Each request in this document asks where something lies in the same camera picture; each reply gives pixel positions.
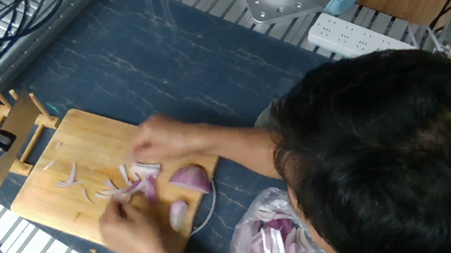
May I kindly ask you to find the pale red onion quarter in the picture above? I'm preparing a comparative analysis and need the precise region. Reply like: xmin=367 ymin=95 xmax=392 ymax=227
xmin=91 ymin=156 xmax=170 ymax=215

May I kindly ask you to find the person's left hand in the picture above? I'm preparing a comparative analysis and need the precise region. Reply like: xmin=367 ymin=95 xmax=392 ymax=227
xmin=93 ymin=189 xmax=170 ymax=253

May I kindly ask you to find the person's bare hand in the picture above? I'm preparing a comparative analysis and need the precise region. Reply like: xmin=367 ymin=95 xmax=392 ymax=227
xmin=119 ymin=104 xmax=213 ymax=171

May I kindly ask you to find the thin white onion sliver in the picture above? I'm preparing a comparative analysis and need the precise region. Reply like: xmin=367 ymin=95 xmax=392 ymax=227
xmin=41 ymin=158 xmax=60 ymax=171

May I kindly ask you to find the wooden peg rack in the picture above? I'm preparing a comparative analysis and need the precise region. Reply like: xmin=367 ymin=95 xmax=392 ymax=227
xmin=0 ymin=75 xmax=70 ymax=182

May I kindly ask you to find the wooden cutting board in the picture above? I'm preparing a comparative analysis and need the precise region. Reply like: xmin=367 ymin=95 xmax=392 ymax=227
xmin=0 ymin=84 xmax=237 ymax=253

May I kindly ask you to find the small pale onion slice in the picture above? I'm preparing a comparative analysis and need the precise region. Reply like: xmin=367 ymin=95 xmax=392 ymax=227
xmin=80 ymin=186 xmax=94 ymax=206

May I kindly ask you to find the small pale onion wedge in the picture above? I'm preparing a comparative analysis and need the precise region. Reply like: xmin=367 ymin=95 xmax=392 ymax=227
xmin=165 ymin=197 xmax=193 ymax=234

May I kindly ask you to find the purple skinned onion piece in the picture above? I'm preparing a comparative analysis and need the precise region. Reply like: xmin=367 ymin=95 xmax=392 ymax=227
xmin=166 ymin=161 xmax=213 ymax=201

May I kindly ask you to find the grey-green cloth rag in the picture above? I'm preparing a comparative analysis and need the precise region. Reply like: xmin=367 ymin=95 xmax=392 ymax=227
xmin=249 ymin=101 xmax=282 ymax=135

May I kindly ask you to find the plastic bag of onion slices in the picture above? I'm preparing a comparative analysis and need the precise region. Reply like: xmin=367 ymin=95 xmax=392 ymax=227
xmin=217 ymin=179 xmax=331 ymax=253

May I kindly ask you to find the white power strip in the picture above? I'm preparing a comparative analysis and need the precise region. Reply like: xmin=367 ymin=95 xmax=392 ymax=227
xmin=303 ymin=0 xmax=418 ymax=68

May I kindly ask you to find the person's black-haired head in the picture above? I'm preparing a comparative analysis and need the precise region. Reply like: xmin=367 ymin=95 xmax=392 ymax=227
xmin=257 ymin=38 xmax=451 ymax=253

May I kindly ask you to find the metal wire hanging loop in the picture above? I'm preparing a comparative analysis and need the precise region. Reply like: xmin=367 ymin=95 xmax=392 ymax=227
xmin=179 ymin=177 xmax=226 ymax=238

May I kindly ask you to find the grey power strip cable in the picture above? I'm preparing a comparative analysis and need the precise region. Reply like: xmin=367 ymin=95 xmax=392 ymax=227
xmin=405 ymin=18 xmax=446 ymax=60

